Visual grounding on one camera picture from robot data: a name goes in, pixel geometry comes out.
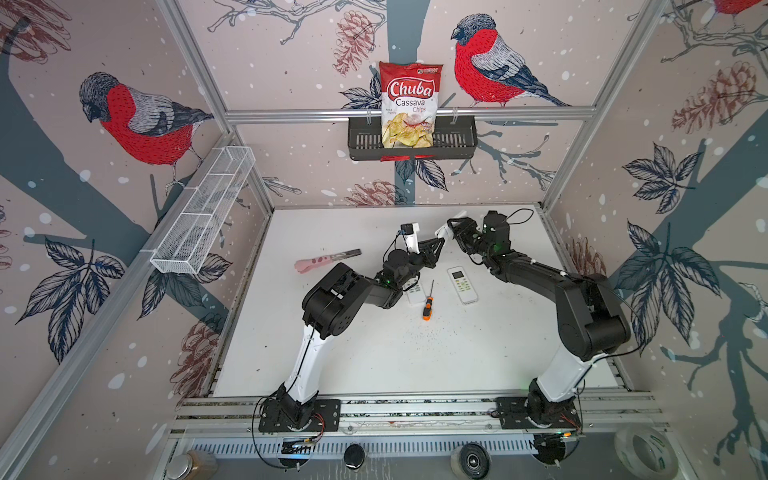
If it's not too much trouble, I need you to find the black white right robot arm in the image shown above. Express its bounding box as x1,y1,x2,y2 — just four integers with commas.
446,210,631,427

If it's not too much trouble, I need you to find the white remote control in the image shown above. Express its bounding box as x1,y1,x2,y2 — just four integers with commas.
447,266,479,305
405,282,426,306
434,210,467,242

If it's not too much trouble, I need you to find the pink handled knife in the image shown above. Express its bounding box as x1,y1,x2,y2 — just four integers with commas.
294,249,362,274

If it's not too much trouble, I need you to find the orange black screwdriver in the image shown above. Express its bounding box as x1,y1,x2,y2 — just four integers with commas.
422,281,435,321

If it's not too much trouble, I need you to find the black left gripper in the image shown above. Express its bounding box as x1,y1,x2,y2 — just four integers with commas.
394,238,444,291

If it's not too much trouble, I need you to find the white wire mesh basket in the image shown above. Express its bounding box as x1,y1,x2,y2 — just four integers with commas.
150,146,255,275

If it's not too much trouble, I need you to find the Chuba cassava chips bag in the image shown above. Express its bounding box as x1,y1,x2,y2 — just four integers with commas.
379,62,442,148

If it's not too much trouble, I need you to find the clear tape roll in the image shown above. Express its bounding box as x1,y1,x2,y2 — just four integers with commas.
614,425,679,480

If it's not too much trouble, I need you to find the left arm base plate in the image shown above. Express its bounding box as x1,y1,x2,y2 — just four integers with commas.
255,397,341,433

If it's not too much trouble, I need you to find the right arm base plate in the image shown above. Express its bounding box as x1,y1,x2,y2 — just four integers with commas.
494,396,582,430

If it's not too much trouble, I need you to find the black wall basket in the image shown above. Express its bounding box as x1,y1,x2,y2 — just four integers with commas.
347,116,478,162

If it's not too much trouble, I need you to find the metal lidded jar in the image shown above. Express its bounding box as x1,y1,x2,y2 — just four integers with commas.
165,450,218,480

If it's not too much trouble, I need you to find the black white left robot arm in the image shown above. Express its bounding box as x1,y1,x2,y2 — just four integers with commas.
274,238,445,427

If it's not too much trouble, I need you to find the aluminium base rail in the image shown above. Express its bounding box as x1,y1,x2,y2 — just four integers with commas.
168,388,669,439

